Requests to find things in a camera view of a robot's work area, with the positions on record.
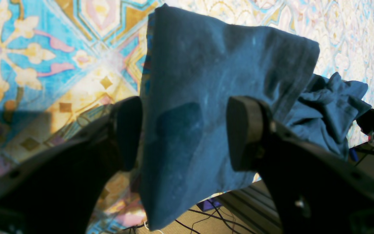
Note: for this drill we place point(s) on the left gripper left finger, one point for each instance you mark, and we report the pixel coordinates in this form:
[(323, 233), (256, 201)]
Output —
[(57, 189)]

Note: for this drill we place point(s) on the patterned tablecloth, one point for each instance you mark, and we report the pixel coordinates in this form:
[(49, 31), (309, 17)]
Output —
[(63, 62)]

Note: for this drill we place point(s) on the dark blue t-shirt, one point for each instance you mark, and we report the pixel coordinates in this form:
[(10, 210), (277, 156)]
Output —
[(197, 63)]

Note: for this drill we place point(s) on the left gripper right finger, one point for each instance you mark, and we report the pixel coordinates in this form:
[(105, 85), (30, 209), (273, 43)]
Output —
[(314, 192)]

